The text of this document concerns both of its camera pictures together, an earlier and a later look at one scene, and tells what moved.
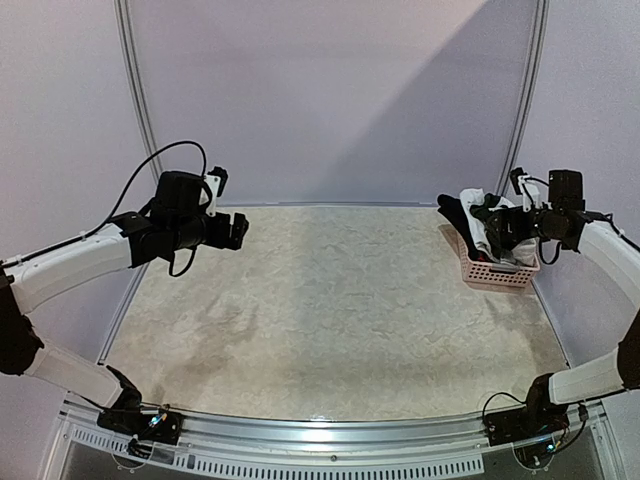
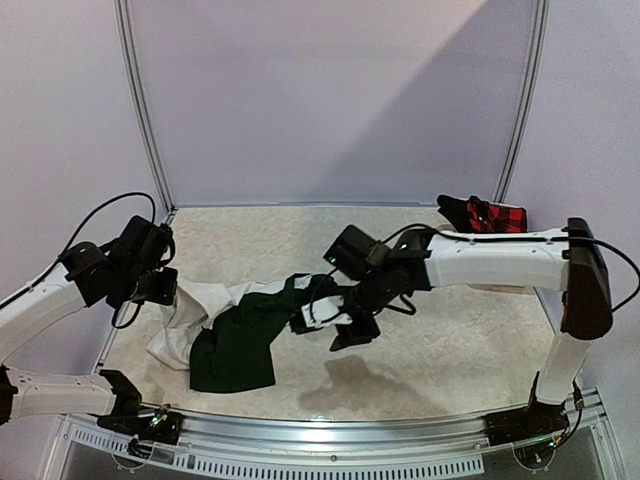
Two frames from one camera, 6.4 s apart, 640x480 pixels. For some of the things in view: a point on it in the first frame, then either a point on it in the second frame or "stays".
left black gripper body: (220, 237) to (157, 293)
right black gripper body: (507, 229) to (351, 325)
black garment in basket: (452, 210) stays
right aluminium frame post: (534, 95) stays
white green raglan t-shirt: (477, 205) to (224, 338)
